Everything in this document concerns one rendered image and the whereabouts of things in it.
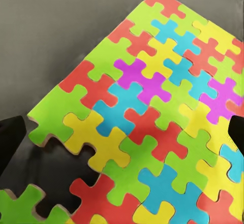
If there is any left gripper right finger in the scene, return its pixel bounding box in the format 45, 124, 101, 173
228, 115, 244, 156

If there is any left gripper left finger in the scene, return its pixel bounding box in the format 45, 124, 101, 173
0, 115, 26, 176

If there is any jigsaw puzzle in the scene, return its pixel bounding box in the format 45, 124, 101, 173
0, 0, 244, 224

